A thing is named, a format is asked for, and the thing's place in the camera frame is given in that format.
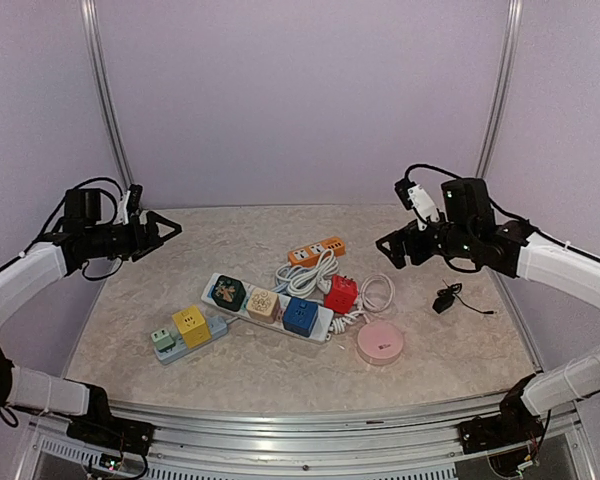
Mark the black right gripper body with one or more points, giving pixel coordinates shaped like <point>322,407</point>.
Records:
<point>457,240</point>

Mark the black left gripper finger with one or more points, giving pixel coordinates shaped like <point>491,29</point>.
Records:
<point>140,252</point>
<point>154,222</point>

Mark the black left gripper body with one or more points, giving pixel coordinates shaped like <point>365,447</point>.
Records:
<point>125,244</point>

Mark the black charger plug with cable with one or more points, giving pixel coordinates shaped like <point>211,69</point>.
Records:
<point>447,296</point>

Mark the blue cube adapter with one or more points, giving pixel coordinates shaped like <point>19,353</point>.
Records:
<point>300,316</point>

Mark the long white power strip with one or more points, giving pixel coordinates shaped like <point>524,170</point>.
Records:
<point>320,331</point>

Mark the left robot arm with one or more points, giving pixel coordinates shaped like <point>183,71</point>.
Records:
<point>38,266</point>

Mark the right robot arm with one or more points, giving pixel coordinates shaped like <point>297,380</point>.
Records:
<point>529,254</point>

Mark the light green plug adapter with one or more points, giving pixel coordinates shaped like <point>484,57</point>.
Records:
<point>162,340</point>

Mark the red cube socket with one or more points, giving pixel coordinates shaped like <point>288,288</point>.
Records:
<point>342,294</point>

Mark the pink round socket hub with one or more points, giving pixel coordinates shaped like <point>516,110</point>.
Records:
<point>379,343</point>

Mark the yellow cube adapter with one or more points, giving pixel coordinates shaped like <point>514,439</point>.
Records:
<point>192,326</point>

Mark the dark green cube adapter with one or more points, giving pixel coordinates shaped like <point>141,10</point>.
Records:
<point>228,293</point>

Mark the orange power strip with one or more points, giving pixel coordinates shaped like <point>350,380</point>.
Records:
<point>309,255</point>

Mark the beige cube adapter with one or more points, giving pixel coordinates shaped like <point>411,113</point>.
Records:
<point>263,305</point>

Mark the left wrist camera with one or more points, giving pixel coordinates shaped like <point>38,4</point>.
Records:
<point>129,204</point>

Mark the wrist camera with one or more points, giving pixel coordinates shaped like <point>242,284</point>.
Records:
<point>414,197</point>
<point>129,204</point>

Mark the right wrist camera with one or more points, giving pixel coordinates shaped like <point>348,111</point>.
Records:
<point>414,197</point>

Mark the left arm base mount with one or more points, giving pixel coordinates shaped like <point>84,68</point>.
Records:
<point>113,433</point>

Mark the aluminium front rail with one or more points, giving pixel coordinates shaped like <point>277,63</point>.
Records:
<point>413,442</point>

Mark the right aluminium frame post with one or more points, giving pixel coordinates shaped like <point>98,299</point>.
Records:
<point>503,80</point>

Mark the aluminium frame post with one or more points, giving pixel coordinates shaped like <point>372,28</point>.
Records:
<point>95,50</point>
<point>503,80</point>

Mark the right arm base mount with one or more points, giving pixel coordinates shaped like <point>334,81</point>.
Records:
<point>512,424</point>

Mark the left aluminium frame post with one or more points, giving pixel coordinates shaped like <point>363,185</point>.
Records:
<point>95,50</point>

